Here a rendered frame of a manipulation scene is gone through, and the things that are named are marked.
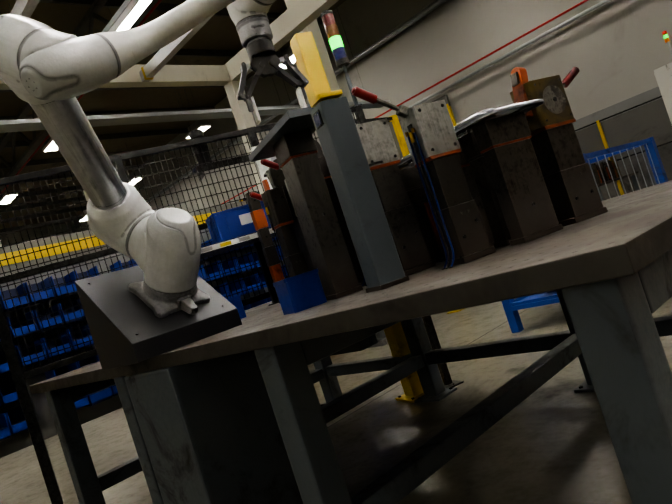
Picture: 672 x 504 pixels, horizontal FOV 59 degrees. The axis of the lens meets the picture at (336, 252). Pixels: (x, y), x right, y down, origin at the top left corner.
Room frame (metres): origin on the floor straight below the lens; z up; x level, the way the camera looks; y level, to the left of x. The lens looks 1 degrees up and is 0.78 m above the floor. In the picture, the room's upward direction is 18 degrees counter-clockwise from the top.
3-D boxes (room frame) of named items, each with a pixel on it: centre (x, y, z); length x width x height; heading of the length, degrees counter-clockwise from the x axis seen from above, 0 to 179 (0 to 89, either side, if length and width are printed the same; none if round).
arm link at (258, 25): (1.60, 0.02, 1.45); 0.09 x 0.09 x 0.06
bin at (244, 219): (2.69, 0.35, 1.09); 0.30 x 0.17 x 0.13; 115
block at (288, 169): (1.60, 0.02, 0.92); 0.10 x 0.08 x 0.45; 24
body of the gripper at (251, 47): (1.60, 0.02, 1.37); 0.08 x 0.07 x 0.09; 110
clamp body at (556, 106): (1.49, -0.62, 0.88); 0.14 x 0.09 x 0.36; 114
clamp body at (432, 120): (1.33, -0.27, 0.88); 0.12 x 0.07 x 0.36; 114
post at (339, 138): (1.36, -0.09, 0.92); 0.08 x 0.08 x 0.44; 24
